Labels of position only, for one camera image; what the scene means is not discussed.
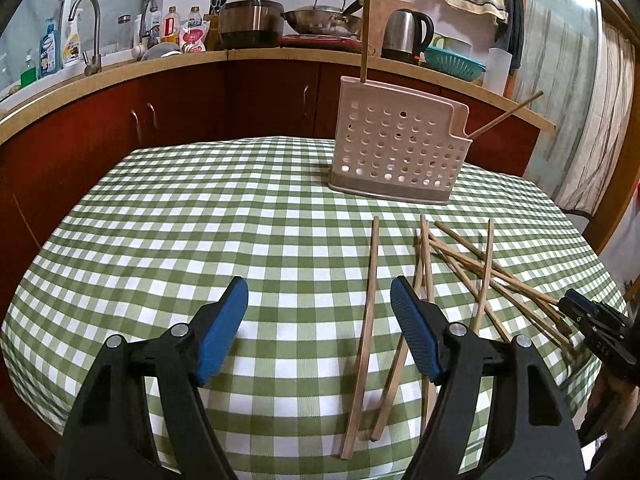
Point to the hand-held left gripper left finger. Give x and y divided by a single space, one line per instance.
220 330

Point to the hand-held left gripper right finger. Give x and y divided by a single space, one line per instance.
415 330

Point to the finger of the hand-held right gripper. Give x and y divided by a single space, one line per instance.
615 352
587 310

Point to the beige perforated utensil holder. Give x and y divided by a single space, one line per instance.
395 150

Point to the green checkered tablecloth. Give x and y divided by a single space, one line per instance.
200 220

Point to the striped curtain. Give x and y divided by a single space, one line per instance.
595 125

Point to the translucent plastic jug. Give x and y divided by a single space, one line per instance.
497 70

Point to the teal plastic colander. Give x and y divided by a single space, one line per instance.
455 62

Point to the dishes in sink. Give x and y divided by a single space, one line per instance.
162 50

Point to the tan kitchen countertop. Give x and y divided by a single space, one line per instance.
300 55

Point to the white and green basin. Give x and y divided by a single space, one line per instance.
452 42

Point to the red and white bag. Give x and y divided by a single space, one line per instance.
194 37

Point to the steel electric kettle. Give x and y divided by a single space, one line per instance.
402 35

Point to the wooden knife block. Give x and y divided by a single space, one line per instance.
212 32

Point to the dark hanging cloth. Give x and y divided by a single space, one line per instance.
515 20

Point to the dark steel cooking pot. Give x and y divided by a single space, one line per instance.
250 22

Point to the orange oil bottle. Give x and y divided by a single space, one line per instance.
170 25

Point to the green soap dispenser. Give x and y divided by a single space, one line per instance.
29 74

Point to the white spray bottle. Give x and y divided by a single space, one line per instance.
71 45

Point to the wooden cutting board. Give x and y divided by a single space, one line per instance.
380 10

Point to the small steel faucet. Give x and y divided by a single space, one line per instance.
147 15

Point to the steel wok with lid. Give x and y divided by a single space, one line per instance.
322 17

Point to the scissors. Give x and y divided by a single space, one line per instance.
218 2

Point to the blue dish soap bottle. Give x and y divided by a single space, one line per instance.
48 50

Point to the tall steel faucet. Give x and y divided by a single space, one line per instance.
85 30

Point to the kitchen window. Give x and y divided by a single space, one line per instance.
30 10

